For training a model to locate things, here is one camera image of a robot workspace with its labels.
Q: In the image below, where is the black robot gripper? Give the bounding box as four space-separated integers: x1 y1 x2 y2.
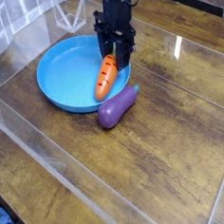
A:
93 0 136 70

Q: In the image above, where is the orange toy carrot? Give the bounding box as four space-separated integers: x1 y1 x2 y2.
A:
95 48 119 102

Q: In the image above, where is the blue round plastic tray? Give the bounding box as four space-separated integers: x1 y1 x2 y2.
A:
33 30 136 118

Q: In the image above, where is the purple toy eggplant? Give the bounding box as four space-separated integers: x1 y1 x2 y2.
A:
98 85 140 129

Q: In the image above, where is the black baseboard strip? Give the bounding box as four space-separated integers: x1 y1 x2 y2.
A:
171 0 224 18

